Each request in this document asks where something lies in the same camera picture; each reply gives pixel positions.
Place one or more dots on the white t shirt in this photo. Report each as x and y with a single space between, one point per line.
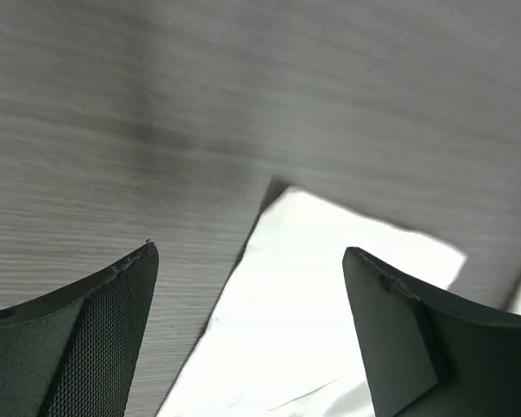
281 339

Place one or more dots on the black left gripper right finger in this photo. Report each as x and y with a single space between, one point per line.
428 352

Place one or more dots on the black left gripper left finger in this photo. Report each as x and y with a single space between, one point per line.
73 351

